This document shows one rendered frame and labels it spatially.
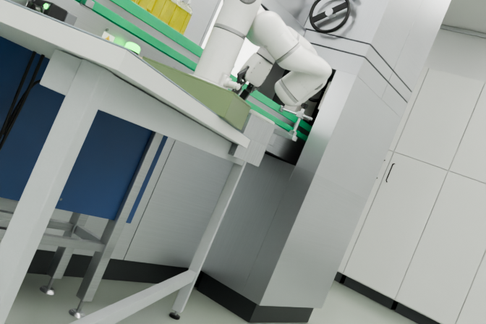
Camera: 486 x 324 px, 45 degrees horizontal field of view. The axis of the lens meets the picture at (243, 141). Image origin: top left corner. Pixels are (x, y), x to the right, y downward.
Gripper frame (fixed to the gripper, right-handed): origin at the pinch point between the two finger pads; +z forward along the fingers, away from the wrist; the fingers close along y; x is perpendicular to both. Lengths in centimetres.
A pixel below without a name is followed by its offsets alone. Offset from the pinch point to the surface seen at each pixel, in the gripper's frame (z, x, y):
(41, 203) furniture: 23, 69, 111
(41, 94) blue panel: 27, 4, 74
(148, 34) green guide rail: -0.5, -3.5, 48.0
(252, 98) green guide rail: 0.6, -15.2, -28.0
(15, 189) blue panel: 52, 11, 69
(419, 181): -11, -51, -345
